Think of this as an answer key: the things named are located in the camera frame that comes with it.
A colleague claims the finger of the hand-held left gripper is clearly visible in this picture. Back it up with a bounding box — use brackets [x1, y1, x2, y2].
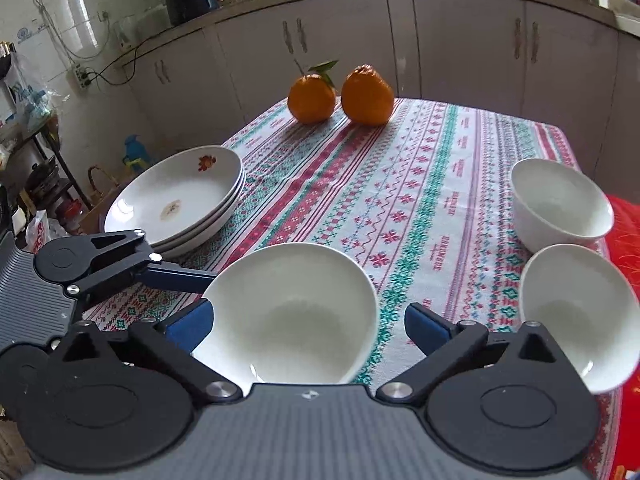
[67, 229, 221, 312]

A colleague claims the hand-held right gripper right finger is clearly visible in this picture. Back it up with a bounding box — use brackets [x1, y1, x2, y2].
[375, 302, 572, 407]

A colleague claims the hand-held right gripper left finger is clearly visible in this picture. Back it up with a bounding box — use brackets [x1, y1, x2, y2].
[50, 298, 244, 407]

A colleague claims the white plate small fruit print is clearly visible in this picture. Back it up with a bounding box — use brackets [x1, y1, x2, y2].
[160, 185, 246, 263]

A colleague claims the white plate stained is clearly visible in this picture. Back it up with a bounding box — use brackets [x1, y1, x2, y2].
[103, 145, 245, 247]

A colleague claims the large white plate fruit print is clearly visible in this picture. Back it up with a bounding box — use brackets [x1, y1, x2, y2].
[150, 172, 247, 256]

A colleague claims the white bowl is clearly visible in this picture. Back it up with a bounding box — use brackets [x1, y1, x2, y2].
[519, 243, 640, 395]
[192, 242, 380, 394]
[509, 158, 615, 254]

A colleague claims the white red-print plastic bag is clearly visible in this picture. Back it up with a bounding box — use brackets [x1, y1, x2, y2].
[24, 209, 68, 255]

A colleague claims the cardboard box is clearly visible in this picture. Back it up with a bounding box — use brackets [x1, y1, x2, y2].
[79, 180, 126, 235]

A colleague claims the wicker basket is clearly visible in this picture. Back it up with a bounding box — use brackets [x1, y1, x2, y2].
[87, 165, 122, 203]

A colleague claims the black cooking pot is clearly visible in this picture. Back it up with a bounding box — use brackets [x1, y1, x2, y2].
[21, 156, 60, 198]

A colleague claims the patterned tablecloth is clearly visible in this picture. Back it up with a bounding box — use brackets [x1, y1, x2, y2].
[80, 97, 626, 480]

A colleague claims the blue plastic toy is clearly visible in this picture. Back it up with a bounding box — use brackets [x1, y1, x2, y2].
[122, 134, 152, 170]

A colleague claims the metal storage rack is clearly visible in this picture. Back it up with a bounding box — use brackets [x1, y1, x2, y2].
[0, 120, 93, 226]

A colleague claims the clear blue-print plastic bag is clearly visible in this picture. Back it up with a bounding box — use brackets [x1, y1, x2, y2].
[0, 52, 58, 133]

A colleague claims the red printed cloth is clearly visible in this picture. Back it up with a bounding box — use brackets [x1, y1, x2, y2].
[595, 194, 640, 480]

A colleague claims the orange with green leaf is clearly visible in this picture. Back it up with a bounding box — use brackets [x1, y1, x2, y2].
[287, 59, 339, 124]

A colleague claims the orange without leaf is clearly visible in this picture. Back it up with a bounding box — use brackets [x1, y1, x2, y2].
[340, 64, 396, 126]

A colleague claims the white kitchen cabinet unit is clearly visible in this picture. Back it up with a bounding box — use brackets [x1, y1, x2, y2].
[117, 0, 640, 192]

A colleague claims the black power cable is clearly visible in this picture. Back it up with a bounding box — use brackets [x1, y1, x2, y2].
[86, 35, 153, 87]

